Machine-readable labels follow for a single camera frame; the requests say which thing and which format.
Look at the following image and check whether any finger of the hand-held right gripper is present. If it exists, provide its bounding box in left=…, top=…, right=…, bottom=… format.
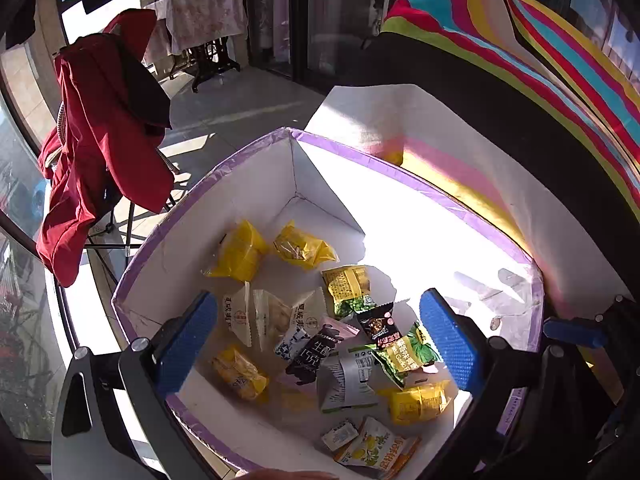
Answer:
left=542, top=295, right=640, bottom=361

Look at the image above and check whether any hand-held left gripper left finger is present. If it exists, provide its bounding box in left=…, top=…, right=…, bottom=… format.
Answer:
left=51, top=290, right=219, bottom=480

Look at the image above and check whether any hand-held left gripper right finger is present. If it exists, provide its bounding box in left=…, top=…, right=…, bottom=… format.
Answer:
left=419, top=287, right=587, bottom=480

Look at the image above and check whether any small black snack packet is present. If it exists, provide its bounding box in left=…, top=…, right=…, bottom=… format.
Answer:
left=356, top=302, right=405, bottom=351

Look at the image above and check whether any small blue white candy packet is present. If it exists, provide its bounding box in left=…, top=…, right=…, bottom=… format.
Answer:
left=274, top=327, right=311, bottom=361

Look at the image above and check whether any white box with purple trim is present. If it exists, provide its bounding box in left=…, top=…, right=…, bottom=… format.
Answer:
left=111, top=84, right=633, bottom=480

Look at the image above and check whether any orange and white snack packet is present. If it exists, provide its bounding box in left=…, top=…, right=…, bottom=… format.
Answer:
left=334, top=416, right=422, bottom=478

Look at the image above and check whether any grey white snack packet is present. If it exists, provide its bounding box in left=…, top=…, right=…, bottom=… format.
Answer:
left=316, top=347, right=381, bottom=415

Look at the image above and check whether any metal drying rack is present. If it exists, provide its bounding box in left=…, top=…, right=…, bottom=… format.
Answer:
left=82, top=152, right=181, bottom=286

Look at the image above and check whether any small white sachet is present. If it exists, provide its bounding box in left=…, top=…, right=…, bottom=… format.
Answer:
left=320, top=419, right=360, bottom=453

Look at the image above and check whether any red jacket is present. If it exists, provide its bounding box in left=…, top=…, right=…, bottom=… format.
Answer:
left=36, top=8, right=176, bottom=288

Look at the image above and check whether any black sewing machine stand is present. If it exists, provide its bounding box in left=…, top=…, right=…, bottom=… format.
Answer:
left=170, top=35, right=242, bottom=93

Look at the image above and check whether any side table with lace cloth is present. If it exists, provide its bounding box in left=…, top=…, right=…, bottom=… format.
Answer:
left=142, top=0, right=249, bottom=68

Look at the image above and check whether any glass sliding door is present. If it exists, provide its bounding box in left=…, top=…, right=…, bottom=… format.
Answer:
left=242, top=0, right=436, bottom=93

